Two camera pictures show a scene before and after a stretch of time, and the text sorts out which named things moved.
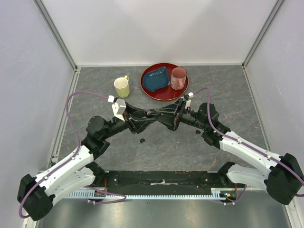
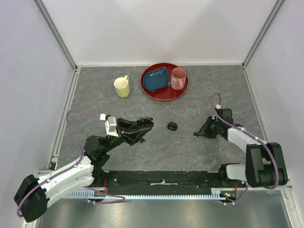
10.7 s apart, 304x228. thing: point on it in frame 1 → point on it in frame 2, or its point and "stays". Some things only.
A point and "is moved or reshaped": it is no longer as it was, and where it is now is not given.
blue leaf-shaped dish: (156, 79) stays
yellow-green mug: (122, 86) stays
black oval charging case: (152, 113) is moved or reshaped
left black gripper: (136, 120) → (131, 136)
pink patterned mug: (178, 78) stays
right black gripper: (172, 117) → (204, 129)
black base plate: (168, 182) stays
